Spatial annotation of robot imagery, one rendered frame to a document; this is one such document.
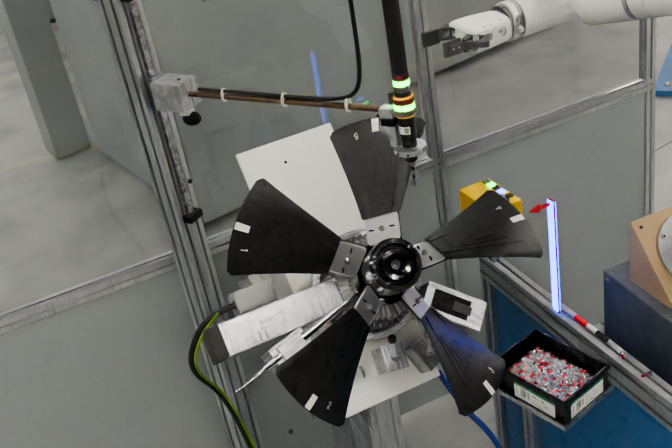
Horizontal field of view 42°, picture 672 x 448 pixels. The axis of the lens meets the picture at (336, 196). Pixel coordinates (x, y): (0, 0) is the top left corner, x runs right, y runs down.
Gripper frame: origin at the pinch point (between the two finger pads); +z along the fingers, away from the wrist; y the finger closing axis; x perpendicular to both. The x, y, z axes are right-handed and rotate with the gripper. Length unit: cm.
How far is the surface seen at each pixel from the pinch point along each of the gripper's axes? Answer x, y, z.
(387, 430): -100, 8, 23
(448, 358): -62, -18, 16
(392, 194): -33.7, 6.7, 12.1
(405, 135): -16.5, -1.5, 10.8
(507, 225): -46.9, -2.6, -11.2
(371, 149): -26.3, 16.4, 11.3
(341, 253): -41.2, 3.4, 27.7
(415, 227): -87, 70, -23
